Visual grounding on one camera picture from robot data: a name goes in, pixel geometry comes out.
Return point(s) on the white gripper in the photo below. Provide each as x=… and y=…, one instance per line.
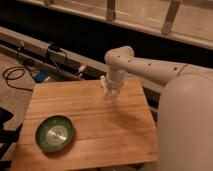
x=115, y=81

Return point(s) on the small white bottle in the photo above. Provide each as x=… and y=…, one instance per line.
x=103, y=84

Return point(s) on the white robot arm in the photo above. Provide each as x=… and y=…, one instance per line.
x=185, y=111

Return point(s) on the green ceramic bowl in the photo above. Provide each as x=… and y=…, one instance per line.
x=54, y=133

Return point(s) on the wooden board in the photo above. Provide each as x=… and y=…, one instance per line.
x=106, y=133

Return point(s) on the blue power adapter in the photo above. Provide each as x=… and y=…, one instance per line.
x=41, y=76

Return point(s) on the black object at left edge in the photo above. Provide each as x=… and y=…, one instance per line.
x=7, y=137

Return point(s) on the white cable plug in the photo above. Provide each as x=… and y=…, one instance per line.
x=81, y=69

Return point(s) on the black clamp on rail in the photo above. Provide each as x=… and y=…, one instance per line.
x=53, y=47

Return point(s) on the metal rail beam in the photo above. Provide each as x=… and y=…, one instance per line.
x=67, y=66

